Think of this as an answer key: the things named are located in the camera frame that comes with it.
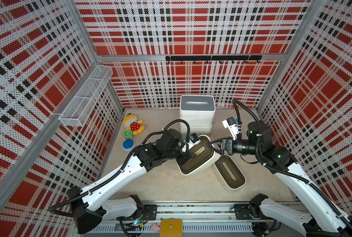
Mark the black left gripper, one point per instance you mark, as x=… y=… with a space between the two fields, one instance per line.
x=180 y=141

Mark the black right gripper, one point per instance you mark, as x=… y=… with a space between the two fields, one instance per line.
x=228 y=148

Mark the cream tissue box dark lid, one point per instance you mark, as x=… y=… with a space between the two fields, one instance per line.
x=200 y=157

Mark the white box bamboo lid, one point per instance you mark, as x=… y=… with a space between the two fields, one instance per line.
x=195 y=129
x=204 y=122

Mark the cream box dark lid front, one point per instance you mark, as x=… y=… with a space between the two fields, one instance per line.
x=229 y=174

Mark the white tissue box grey lid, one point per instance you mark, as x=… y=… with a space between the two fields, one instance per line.
x=197 y=107

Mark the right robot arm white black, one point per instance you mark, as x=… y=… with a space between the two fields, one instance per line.
x=324 y=219

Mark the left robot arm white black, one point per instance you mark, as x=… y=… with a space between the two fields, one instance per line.
x=88 y=206

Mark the blue lid white jar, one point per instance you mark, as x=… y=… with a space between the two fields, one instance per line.
x=128 y=145

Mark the green lid air freshener jar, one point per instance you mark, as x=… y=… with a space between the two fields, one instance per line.
x=128 y=134

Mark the yellow plush toy red dots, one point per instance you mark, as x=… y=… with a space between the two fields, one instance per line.
x=131 y=122

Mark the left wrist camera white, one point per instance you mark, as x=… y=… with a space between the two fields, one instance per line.
x=192 y=142

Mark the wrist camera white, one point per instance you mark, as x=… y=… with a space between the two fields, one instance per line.
x=192 y=142
x=234 y=128

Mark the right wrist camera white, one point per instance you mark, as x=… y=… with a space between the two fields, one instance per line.
x=234 y=128

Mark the yellow block on rail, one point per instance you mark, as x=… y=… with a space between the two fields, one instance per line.
x=171 y=228

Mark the pink small object on rail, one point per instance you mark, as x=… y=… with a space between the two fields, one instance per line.
x=156 y=228

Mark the black wall hook rail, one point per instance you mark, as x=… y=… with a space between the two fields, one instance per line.
x=244 y=58

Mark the white wire mesh wall basket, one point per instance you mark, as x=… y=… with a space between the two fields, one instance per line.
x=82 y=104

